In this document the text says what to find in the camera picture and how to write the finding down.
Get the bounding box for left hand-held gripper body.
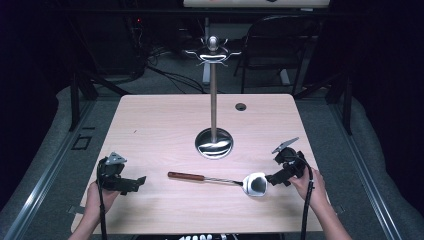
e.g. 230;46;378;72
97;151;134;194

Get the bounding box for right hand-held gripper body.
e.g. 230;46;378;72
271;136;308;183

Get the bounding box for wooden-handled metal ladle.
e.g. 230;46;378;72
167;171;269;198

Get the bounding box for metal utensil stand with hooks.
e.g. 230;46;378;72
184;35;242;160

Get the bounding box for person's right hand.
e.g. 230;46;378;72
288;166;329;213

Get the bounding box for person's left hand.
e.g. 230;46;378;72
84;180;121;219

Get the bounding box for black metal stand leg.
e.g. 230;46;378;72
68;70;132;133
293;71;354;136

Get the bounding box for black folding chair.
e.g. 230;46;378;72
233;14;323;98

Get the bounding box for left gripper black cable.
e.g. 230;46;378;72
95;159;109;240

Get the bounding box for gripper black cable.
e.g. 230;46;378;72
95;159;109;240
293;154;315;240

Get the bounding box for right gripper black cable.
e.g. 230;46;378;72
293;154;315;240

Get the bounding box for metal floor rail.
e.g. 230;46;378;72
328;103;404;240
2;99;98;240

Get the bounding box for black floor cables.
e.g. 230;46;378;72
126;16;206;95

